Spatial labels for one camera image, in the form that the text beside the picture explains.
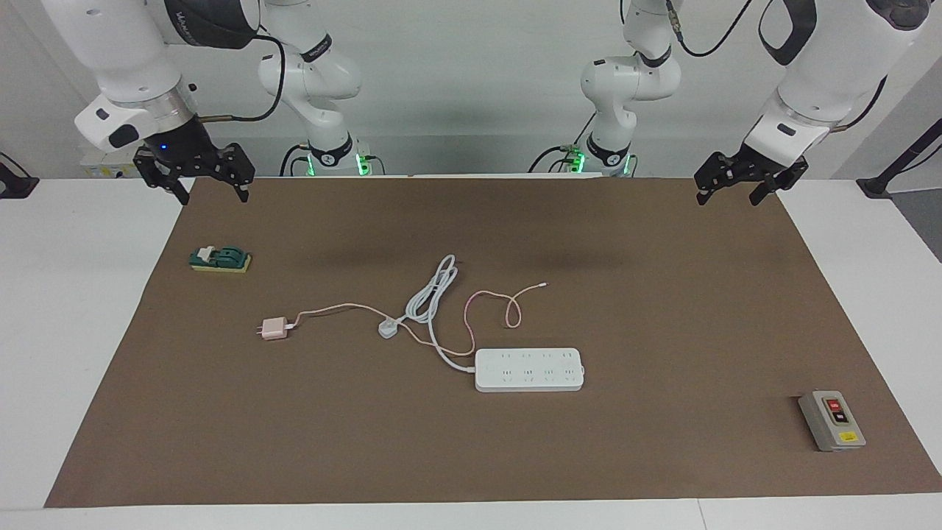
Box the black clamp mount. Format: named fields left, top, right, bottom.
left=0, top=152, right=39, bottom=199

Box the grey push button box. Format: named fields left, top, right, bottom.
left=798, top=390, right=867, bottom=452

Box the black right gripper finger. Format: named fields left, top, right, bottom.
left=206, top=144, right=256, bottom=203
left=134, top=146, right=191, bottom=205

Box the white power strip cord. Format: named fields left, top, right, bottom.
left=397, top=255, right=477, bottom=373

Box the black camera stand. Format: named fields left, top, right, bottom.
left=857, top=118, right=942, bottom=199

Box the white power strip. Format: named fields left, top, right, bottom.
left=475, top=348, right=587, bottom=393

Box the pink charging cable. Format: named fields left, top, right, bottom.
left=286, top=282, right=550, bottom=357

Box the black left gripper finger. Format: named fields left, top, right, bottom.
left=749, top=160, right=809, bottom=205
left=694, top=152, right=740, bottom=205

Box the brown table mat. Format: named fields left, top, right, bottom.
left=44, top=177, right=942, bottom=509

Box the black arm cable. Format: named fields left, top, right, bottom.
left=195, top=33, right=286, bottom=123
left=665, top=0, right=889, bottom=133

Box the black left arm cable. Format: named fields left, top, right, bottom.
left=665, top=0, right=889, bottom=133

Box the black base cable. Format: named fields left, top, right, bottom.
left=280, top=144, right=311, bottom=177
left=528, top=146, right=582, bottom=174

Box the white wall socket box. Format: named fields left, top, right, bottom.
left=79, top=151, right=144, bottom=180

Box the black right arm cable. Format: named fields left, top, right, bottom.
left=195, top=33, right=286, bottom=123

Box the green knife switch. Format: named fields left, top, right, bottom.
left=189, top=245, right=252, bottom=275

